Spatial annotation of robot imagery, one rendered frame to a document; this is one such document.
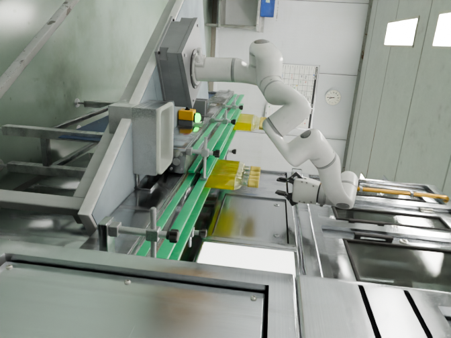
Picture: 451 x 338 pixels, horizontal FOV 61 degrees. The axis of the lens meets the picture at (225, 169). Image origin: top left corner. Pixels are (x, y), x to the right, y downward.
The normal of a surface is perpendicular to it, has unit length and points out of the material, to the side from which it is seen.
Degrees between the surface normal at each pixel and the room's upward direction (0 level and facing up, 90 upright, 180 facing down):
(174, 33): 90
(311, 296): 90
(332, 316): 90
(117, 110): 90
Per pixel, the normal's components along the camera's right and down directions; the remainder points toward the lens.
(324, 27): -0.12, 0.31
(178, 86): -0.14, 0.76
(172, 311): 0.07, -0.95
